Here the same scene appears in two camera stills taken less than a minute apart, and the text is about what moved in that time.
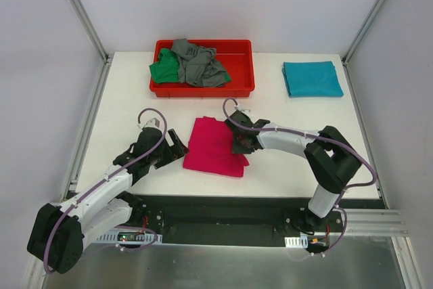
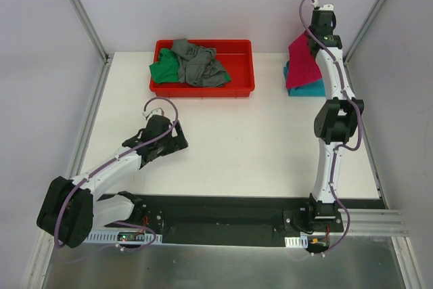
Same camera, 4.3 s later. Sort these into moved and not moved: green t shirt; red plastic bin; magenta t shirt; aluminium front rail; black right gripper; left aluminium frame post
Moved: magenta t shirt; black right gripper
Not moved: green t shirt; aluminium front rail; left aluminium frame post; red plastic bin
